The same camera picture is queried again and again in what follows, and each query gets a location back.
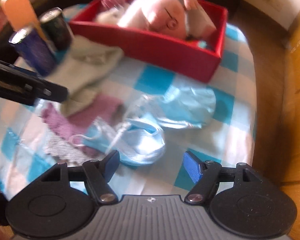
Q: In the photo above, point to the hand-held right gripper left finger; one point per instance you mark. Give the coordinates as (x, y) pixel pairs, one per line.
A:
(112, 165)

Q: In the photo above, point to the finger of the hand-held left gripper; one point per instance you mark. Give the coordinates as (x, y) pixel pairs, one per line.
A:
(25, 72)
(55, 93)

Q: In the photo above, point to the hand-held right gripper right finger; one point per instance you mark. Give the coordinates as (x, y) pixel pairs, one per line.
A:
(192, 167)

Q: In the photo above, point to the blue face mask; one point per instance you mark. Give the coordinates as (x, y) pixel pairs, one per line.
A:
(190, 105)
(142, 151)

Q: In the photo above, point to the white towel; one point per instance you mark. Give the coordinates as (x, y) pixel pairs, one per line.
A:
(90, 62)

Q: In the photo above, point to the red box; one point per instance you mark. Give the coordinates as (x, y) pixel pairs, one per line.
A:
(152, 53)

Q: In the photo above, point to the blue drink can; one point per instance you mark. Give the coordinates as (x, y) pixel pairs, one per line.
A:
(35, 50)

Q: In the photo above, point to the mauve knitted cloth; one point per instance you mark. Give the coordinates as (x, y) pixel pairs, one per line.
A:
(72, 123)

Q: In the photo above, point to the green drink can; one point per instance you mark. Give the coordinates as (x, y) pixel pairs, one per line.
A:
(57, 28)

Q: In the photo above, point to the orange board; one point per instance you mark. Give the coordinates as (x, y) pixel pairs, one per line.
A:
(18, 7)

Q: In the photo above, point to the white plush toy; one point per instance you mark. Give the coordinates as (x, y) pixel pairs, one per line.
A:
(108, 17)

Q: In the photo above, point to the blue checked tablecloth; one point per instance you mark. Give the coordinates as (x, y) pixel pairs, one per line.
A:
(155, 77)

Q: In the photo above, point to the pink plush toy teal hat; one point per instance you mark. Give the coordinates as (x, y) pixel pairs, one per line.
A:
(162, 12)

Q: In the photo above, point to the white wall socket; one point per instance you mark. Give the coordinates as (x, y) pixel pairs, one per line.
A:
(272, 2)

